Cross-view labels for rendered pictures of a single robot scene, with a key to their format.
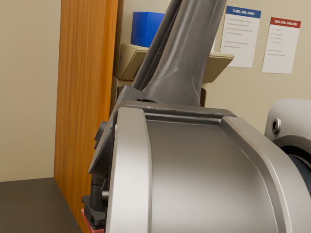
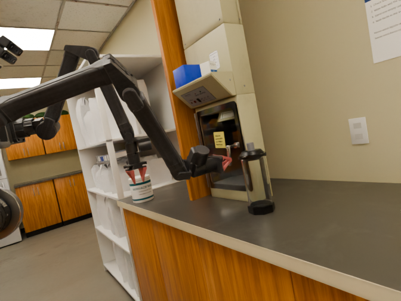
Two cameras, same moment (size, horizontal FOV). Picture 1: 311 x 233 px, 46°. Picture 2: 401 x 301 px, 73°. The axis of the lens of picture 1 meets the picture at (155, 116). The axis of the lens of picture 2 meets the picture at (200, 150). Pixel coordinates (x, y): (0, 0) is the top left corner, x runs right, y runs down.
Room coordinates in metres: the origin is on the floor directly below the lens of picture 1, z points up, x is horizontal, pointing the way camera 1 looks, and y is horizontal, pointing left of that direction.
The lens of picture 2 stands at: (0.88, -1.28, 1.28)
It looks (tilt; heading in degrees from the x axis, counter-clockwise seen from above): 4 degrees down; 84
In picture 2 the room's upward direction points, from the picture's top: 11 degrees counter-clockwise
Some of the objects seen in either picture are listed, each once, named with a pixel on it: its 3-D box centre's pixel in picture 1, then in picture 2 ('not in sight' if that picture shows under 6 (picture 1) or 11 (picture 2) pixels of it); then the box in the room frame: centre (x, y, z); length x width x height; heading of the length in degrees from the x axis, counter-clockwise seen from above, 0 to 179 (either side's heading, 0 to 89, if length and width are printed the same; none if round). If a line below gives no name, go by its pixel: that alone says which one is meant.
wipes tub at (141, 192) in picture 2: not in sight; (141, 188); (0.65, 0.41, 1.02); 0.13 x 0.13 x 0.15
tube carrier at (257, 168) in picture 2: not in sight; (256, 181); (1.17, -0.27, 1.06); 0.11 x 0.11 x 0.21
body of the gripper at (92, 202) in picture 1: (103, 197); (133, 159); (0.69, 0.09, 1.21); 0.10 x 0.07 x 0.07; 28
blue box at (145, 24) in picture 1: (155, 30); (188, 76); (1.02, 0.03, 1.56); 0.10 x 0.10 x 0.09; 28
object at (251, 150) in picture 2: not in sight; (251, 151); (1.18, -0.27, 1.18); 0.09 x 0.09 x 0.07
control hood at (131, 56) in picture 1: (177, 66); (201, 92); (1.06, -0.05, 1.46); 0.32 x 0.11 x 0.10; 118
